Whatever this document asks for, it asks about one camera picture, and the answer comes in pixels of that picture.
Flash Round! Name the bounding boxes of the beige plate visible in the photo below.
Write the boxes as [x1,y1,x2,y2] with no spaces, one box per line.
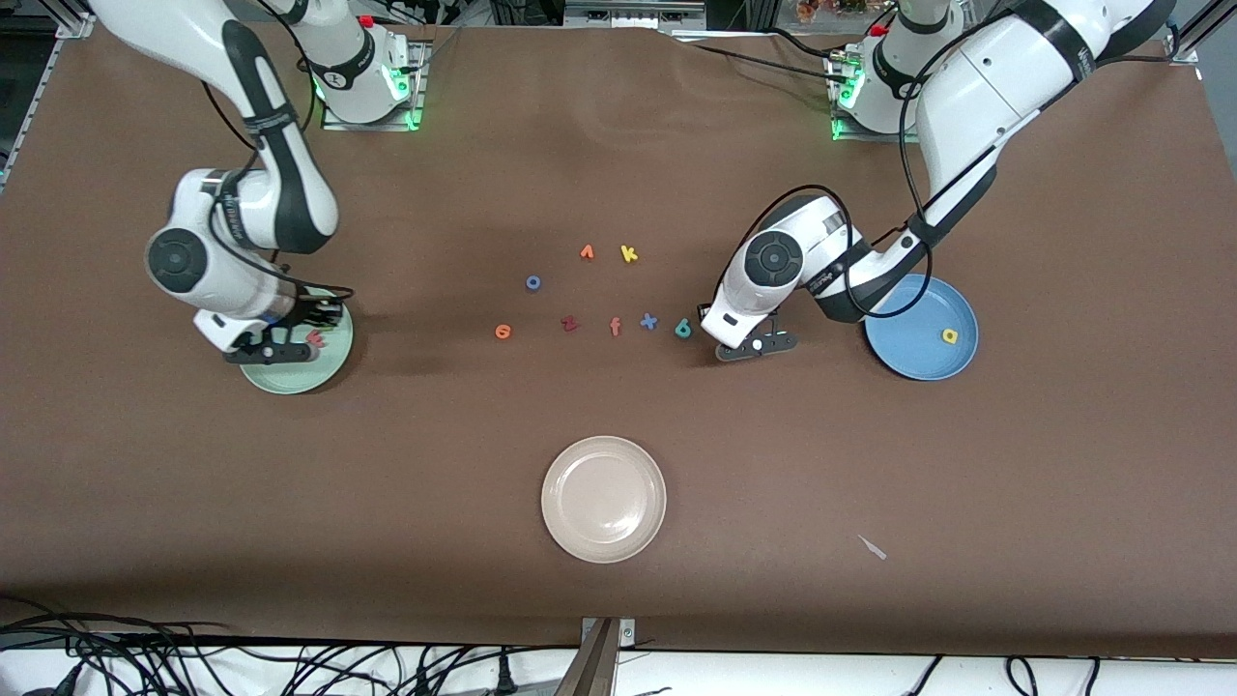
[540,436,668,565]

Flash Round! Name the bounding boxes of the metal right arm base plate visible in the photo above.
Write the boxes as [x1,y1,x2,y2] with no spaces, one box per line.
[322,39,431,132]

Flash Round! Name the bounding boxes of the green plate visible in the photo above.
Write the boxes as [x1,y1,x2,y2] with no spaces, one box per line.
[239,300,355,395]

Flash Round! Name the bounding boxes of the black base cable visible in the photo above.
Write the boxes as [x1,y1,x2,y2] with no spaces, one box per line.
[672,27,851,90]

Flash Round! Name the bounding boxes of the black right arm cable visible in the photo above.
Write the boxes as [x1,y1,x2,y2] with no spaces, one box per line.
[198,77,355,303]

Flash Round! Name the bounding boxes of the blue plate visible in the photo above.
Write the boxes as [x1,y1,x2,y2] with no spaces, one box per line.
[863,274,980,382]

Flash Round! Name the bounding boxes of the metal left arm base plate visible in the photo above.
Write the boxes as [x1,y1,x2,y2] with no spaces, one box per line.
[831,53,924,144]

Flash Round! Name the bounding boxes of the tangled black floor cables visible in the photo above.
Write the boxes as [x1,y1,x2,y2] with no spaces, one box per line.
[0,597,581,696]

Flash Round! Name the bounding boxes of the grey metal frame unit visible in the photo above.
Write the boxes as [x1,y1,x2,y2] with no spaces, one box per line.
[563,0,706,28]

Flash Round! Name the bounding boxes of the metal table edge bracket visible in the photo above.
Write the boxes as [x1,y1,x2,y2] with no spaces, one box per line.
[556,617,636,696]

